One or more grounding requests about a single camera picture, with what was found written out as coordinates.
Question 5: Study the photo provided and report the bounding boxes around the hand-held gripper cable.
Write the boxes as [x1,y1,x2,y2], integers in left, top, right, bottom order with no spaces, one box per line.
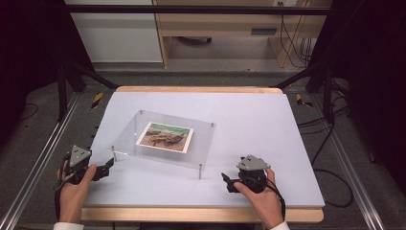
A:
[263,176,286,222]
[52,173,76,221]

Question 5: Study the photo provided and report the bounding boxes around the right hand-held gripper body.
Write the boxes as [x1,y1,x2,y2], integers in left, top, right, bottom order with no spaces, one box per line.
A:
[236,154,272,195]

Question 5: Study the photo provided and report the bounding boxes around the person's left hand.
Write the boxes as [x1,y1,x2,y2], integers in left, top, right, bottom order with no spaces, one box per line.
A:
[56,160,98,224]

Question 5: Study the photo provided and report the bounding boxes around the thin black floor cable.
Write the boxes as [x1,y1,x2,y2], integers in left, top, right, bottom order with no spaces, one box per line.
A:
[18,102,40,123]

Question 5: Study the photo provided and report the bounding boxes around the black horizontal metal bar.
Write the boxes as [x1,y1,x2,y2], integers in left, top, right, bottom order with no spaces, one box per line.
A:
[62,4,333,16]

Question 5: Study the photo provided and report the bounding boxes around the white cabinet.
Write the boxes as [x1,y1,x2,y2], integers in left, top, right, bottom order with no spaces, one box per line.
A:
[64,0,164,64]

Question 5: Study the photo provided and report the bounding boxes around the black hanging cables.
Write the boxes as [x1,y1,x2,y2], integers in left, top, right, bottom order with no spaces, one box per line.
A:
[278,1,313,69]

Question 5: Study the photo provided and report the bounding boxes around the right hand-held gripper cable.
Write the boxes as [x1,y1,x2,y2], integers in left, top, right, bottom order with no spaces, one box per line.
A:
[263,176,286,222]

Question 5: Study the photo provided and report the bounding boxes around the wooden table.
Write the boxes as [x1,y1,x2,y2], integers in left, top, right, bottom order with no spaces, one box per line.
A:
[79,85,325,224]

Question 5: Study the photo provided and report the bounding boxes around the black curtain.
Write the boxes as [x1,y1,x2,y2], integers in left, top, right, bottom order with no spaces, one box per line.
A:
[0,0,94,147]
[315,0,406,188]

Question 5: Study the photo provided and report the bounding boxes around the left hand-held gripper cable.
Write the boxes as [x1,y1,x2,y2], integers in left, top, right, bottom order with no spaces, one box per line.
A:
[52,173,76,221]

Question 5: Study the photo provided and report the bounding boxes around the aluminium floor rail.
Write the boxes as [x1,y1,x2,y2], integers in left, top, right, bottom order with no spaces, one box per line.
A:
[0,91,81,230]
[309,93,388,230]

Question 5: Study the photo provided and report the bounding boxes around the black metal stand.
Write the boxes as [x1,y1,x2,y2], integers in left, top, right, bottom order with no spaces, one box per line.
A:
[271,59,337,125]
[56,59,120,123]

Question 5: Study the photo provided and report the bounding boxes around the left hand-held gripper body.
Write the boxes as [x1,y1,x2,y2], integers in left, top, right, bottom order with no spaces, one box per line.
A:
[60,145,99,186]

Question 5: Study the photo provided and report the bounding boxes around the clear acrylic photo frame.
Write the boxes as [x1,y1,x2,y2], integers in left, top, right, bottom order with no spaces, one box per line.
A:
[110,109,217,181]

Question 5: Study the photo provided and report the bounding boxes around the photo card with white border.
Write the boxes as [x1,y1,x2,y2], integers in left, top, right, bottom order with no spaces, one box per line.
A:
[135,121,195,154]

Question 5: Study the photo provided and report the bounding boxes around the light wooden desk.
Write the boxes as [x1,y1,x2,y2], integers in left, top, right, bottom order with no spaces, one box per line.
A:
[152,0,333,69]

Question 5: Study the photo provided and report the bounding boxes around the person's right hand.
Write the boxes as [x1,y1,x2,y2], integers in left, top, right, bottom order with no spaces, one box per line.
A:
[234,168,286,230]

